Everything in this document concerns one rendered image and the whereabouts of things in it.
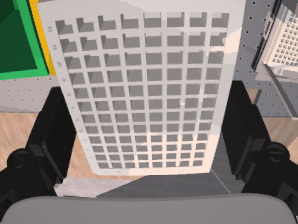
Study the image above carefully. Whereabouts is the yellow open-top bin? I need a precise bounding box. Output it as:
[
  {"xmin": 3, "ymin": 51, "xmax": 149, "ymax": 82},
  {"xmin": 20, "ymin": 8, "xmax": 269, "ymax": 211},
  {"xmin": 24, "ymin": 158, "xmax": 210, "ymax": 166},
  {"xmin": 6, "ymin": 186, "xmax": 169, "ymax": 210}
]
[{"xmin": 29, "ymin": 0, "xmax": 56, "ymax": 75}]

